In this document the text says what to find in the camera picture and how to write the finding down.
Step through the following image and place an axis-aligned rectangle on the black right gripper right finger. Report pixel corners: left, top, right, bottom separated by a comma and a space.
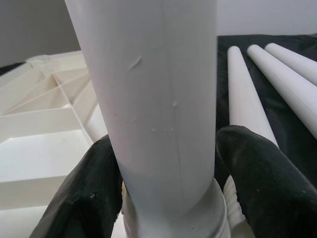
215, 125, 317, 238

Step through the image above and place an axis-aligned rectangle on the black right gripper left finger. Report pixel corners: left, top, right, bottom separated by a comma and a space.
29, 135, 124, 238

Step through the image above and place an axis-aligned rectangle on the white plastic table top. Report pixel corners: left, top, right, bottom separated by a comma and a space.
0, 51, 124, 238

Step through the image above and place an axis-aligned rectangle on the white plastic table leg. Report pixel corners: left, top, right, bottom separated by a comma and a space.
247, 44, 317, 139
264, 42, 317, 86
226, 45, 279, 149
63, 0, 232, 238

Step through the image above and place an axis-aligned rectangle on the black cloth table cover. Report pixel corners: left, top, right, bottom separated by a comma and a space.
0, 33, 317, 189

